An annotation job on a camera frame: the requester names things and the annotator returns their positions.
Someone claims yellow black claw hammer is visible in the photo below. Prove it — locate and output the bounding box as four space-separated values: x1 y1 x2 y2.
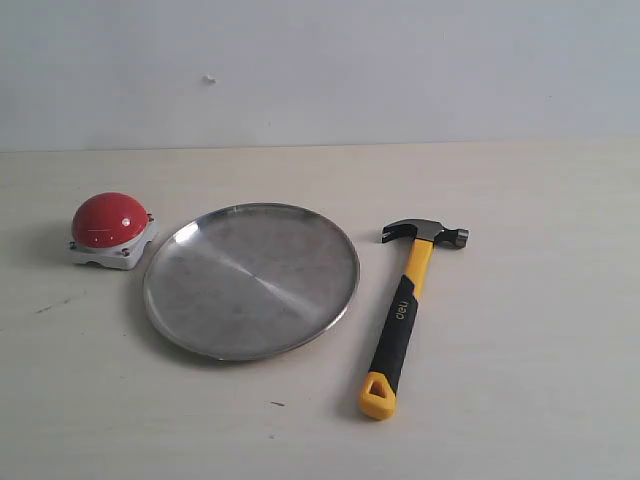
359 219 469 421

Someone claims red dome push button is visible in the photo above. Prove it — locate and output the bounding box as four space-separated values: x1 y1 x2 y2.
67 192 158 270

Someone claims round stainless steel plate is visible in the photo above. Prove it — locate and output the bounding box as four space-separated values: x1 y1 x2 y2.
142 203 360 362

